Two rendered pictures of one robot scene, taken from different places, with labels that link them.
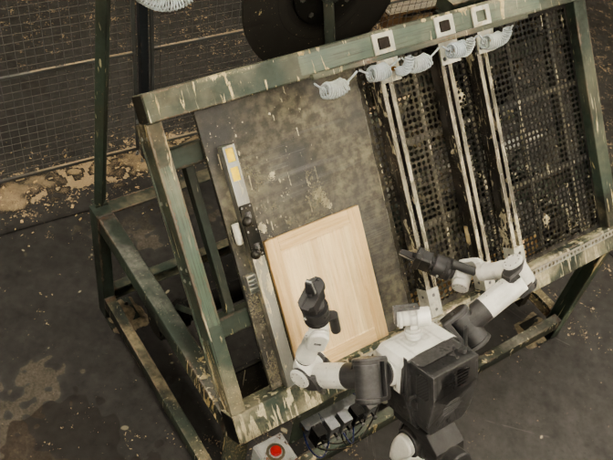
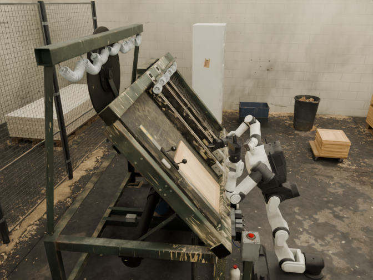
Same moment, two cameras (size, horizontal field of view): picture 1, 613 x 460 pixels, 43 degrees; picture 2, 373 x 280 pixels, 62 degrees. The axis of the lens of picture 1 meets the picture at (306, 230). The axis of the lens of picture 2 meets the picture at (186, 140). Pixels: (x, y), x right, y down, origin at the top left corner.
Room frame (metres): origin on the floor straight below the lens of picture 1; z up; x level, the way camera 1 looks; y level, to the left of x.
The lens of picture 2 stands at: (0.34, 1.47, 2.44)
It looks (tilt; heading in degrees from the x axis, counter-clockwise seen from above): 24 degrees down; 318
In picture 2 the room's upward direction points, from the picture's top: straight up
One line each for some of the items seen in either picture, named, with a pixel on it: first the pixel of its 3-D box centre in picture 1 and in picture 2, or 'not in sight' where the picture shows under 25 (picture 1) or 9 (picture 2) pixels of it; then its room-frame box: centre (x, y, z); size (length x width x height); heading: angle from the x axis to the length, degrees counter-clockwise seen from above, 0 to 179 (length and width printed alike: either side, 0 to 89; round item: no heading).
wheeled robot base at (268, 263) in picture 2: not in sight; (286, 266); (1.33, -0.69, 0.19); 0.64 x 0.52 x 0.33; 41
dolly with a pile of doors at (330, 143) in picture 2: not in sight; (327, 144); (2.32, -3.60, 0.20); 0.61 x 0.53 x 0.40; 128
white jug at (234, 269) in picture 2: not in sight; (234, 274); (1.65, -0.34, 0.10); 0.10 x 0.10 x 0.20
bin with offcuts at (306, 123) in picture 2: not in sight; (305, 113); (3.26, -4.51, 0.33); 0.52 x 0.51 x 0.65; 128
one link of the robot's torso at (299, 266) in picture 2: not in sight; (291, 260); (1.31, -0.71, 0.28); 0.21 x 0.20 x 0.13; 41
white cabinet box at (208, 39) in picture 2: not in sight; (208, 77); (4.73, -3.14, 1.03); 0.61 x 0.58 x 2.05; 128
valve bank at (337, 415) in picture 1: (352, 416); (236, 223); (1.67, -0.33, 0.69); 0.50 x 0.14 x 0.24; 131
